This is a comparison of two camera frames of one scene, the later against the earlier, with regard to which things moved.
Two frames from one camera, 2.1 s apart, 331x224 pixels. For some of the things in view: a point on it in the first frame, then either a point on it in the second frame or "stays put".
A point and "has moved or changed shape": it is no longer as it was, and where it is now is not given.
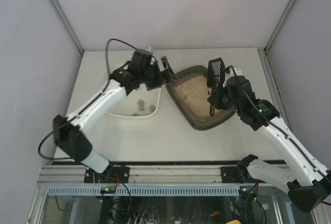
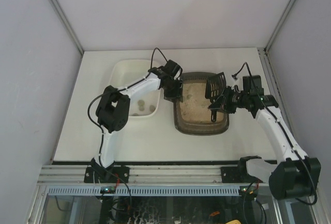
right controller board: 244,190 stays put
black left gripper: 157,74 -> 172,92
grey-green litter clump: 152,108 stays put
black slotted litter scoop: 216,69 has moved or changed shape
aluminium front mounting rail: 138,174 stays put
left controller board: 107,190 stays put
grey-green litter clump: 140,103 stays put
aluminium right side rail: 274,87 stays put
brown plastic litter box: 190,92 has moved or changed shape
